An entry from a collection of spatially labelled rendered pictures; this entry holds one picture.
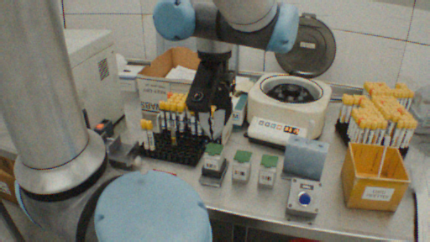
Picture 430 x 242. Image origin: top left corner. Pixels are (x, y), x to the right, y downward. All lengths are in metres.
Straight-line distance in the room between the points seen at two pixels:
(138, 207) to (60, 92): 0.13
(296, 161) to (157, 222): 0.53
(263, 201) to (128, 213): 0.48
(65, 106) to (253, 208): 0.52
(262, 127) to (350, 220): 0.37
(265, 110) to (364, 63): 0.48
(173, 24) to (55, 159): 0.27
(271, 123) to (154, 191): 0.63
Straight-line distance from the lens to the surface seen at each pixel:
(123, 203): 0.32
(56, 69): 0.30
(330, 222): 0.73
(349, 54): 1.21
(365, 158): 0.85
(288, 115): 0.90
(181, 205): 0.32
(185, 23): 0.47
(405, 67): 1.26
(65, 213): 0.37
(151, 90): 1.02
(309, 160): 0.78
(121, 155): 0.84
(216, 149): 0.75
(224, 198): 0.74
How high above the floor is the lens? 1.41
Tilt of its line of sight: 32 degrees down
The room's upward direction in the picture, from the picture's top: straight up
